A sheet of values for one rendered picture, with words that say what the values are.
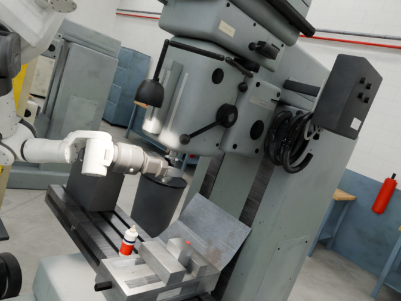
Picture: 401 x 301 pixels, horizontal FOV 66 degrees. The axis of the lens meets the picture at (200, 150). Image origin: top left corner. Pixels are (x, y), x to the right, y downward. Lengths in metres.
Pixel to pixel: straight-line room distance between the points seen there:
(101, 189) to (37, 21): 0.64
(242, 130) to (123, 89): 7.29
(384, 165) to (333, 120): 4.07
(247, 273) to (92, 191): 0.68
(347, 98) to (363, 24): 4.70
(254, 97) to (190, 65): 0.24
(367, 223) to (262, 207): 3.88
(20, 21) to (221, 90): 0.53
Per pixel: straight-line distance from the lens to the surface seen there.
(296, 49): 1.15
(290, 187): 1.17
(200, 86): 0.85
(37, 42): 0.94
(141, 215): 3.03
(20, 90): 2.55
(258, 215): 1.22
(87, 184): 1.32
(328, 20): 5.86
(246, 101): 0.98
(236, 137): 0.99
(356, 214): 5.05
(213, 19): 0.83
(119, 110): 8.29
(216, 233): 1.29
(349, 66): 0.96
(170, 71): 0.88
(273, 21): 0.98
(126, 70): 8.18
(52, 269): 1.12
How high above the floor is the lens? 1.48
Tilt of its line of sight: 9 degrees down
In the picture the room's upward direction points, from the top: 20 degrees clockwise
